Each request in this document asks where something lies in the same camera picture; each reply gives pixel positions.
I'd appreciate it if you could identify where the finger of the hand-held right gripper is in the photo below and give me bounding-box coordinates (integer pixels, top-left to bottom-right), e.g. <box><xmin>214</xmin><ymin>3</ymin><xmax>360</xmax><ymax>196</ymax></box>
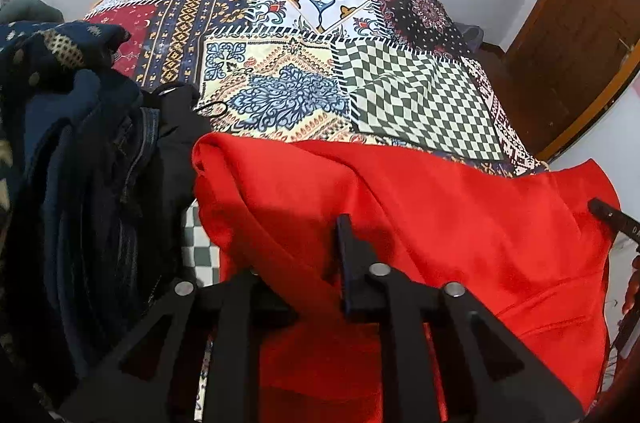
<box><xmin>588</xmin><ymin>198</ymin><xmax>640</xmax><ymax>250</ymax></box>

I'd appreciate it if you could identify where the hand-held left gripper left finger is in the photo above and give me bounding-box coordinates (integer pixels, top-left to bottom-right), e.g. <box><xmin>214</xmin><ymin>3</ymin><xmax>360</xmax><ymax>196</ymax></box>
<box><xmin>57</xmin><ymin>270</ymin><xmax>301</xmax><ymax>423</ymax></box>

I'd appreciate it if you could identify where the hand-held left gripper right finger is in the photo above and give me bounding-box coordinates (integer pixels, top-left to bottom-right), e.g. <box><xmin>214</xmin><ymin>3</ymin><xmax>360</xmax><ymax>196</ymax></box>
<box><xmin>336</xmin><ymin>214</ymin><xmax>586</xmax><ymax>423</ymax></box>

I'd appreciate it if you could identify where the red zip-neck pullover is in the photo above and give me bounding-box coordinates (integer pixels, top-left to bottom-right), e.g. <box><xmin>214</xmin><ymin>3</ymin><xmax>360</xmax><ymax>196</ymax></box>
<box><xmin>191</xmin><ymin>132</ymin><xmax>622</xmax><ymax>423</ymax></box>

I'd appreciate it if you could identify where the person's right hand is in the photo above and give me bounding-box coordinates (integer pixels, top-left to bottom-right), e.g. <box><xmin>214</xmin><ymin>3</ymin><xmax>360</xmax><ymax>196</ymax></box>
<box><xmin>621</xmin><ymin>254</ymin><xmax>640</xmax><ymax>315</ymax></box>

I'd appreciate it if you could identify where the black garment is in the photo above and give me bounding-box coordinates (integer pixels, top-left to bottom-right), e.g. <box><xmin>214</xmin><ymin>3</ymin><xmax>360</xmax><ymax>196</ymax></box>
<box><xmin>142</xmin><ymin>83</ymin><xmax>228</xmax><ymax>229</ymax></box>

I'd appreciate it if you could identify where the brown wooden door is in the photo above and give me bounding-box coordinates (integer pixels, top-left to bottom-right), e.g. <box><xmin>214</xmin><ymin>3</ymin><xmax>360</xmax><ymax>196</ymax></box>
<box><xmin>500</xmin><ymin>0</ymin><xmax>640</xmax><ymax>161</ymax></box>

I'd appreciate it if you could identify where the patchwork patterned bedspread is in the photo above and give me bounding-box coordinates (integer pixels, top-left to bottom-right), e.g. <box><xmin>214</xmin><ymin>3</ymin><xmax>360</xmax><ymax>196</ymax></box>
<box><xmin>82</xmin><ymin>0</ymin><xmax>551</xmax><ymax>423</ymax></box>

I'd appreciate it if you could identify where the dark blue folded garment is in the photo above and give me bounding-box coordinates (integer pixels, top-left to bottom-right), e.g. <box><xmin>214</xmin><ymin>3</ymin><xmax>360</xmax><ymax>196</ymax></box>
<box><xmin>12</xmin><ymin>68</ymin><xmax>163</xmax><ymax>369</ymax></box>

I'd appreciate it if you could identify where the grey cloth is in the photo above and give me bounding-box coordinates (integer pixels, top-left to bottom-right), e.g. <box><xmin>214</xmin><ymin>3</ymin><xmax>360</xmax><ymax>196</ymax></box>
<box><xmin>457</xmin><ymin>23</ymin><xmax>485</xmax><ymax>51</ymax></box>

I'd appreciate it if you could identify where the grey-green cushion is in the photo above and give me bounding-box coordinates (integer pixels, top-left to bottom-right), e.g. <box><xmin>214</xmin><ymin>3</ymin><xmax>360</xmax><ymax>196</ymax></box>
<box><xmin>0</xmin><ymin>0</ymin><xmax>66</xmax><ymax>25</ymax></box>

